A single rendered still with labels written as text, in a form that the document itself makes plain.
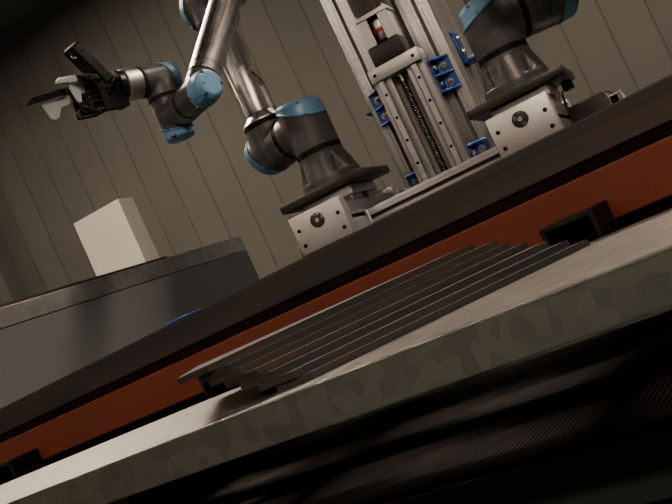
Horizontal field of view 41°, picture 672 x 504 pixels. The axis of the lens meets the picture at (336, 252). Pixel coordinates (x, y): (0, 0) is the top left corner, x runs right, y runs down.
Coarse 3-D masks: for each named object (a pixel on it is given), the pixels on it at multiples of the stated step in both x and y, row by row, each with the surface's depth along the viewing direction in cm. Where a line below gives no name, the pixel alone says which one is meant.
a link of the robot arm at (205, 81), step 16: (224, 0) 210; (240, 0) 214; (208, 16) 208; (224, 16) 208; (208, 32) 205; (224, 32) 207; (208, 48) 203; (224, 48) 206; (192, 64) 202; (208, 64) 201; (192, 80) 196; (208, 80) 197; (176, 96) 201; (192, 96) 197; (208, 96) 196; (192, 112) 201
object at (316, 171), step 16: (320, 144) 212; (336, 144) 214; (304, 160) 214; (320, 160) 211; (336, 160) 212; (352, 160) 214; (304, 176) 216; (320, 176) 210; (336, 176) 210; (304, 192) 216
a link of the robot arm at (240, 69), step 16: (192, 0) 225; (208, 0) 222; (192, 16) 228; (240, 16) 229; (240, 32) 228; (240, 48) 226; (224, 64) 226; (240, 64) 225; (240, 80) 225; (256, 80) 225; (240, 96) 225; (256, 96) 224; (256, 112) 224; (272, 112) 223; (256, 128) 223; (256, 144) 224; (272, 144) 220; (256, 160) 226; (272, 160) 223; (288, 160) 222
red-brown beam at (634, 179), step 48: (624, 144) 80; (528, 192) 86; (576, 192) 80; (624, 192) 78; (432, 240) 92; (480, 240) 86; (528, 240) 84; (336, 288) 99; (240, 336) 104; (144, 384) 114; (192, 384) 110; (48, 432) 126; (96, 432) 120
